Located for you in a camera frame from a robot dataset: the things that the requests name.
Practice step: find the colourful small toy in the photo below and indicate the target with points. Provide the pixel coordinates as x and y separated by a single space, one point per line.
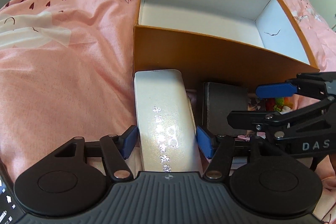
281 105

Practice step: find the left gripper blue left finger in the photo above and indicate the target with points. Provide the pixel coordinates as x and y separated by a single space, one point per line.
127 141

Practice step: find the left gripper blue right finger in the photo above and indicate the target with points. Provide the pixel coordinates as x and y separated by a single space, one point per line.
206 142

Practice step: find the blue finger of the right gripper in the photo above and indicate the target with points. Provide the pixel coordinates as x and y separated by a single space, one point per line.
276 90

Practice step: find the dark card box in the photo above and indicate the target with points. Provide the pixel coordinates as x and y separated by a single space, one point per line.
218 101

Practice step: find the pink patterned duvet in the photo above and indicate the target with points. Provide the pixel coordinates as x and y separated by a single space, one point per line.
66 71

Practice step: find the orange cardboard box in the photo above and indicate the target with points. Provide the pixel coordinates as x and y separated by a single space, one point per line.
245 42

